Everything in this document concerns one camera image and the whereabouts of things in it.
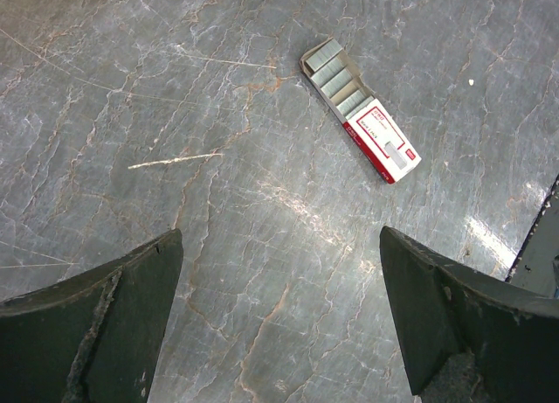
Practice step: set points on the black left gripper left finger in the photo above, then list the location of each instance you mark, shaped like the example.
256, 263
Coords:
95, 337

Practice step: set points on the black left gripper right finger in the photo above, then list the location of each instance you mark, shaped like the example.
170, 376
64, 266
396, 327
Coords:
443, 308

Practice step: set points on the red white staple box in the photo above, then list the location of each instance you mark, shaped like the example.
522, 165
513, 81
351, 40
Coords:
338, 81

